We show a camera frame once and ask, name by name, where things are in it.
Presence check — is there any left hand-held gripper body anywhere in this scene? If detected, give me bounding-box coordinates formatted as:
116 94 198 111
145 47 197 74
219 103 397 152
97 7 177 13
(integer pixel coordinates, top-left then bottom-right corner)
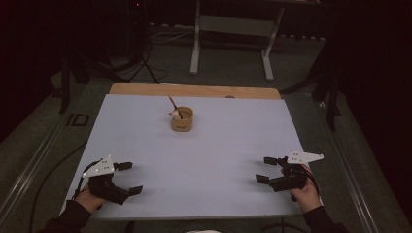
82 154 131 206

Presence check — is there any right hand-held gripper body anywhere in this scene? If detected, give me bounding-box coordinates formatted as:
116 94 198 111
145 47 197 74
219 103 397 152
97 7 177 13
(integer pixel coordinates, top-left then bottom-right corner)
268 150 325 194

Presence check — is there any white table mat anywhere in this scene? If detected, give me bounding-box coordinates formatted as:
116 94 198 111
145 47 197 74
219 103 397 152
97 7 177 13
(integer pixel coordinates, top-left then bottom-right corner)
60 93 324 221

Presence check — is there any white metal stand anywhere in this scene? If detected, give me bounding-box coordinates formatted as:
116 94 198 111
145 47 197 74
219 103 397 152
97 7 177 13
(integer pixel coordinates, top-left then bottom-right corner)
189 0 286 82

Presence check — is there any left hand-held gripper cable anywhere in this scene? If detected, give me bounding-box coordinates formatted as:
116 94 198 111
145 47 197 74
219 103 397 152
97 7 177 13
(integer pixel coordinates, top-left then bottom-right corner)
72 158 103 201

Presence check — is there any right hand-held gripper cable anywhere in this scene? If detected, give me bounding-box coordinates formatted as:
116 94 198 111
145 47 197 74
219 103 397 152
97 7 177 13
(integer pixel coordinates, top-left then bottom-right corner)
303 166 321 197

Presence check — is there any black metal stand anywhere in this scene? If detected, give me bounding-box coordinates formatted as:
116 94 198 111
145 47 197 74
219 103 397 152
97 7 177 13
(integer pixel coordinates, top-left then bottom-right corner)
309 32 345 132

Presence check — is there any hand-held gripper cable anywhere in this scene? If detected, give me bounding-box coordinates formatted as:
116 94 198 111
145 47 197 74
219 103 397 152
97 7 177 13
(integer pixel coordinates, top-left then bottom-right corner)
72 158 103 201
303 166 321 197

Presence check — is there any person's left hand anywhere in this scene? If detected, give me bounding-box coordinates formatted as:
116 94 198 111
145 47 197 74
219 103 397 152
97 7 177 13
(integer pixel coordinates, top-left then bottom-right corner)
75 185 109 214

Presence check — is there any white floor cable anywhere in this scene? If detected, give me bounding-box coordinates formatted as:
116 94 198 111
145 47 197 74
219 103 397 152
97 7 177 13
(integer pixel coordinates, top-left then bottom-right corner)
150 29 196 45

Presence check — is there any black floor cable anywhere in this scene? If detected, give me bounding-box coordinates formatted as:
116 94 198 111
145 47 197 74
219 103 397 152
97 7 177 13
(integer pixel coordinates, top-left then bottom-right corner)
28 141 88 233

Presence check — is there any black tripod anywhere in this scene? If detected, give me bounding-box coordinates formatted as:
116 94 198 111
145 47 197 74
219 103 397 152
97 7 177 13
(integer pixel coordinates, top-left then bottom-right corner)
124 0 169 85

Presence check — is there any black floor socket box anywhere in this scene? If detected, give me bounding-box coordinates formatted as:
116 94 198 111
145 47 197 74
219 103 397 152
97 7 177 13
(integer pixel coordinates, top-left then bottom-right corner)
65 113 90 127

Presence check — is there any person's right hand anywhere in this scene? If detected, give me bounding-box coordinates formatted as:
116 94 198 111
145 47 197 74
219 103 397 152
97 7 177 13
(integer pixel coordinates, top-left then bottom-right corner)
290 163 323 214

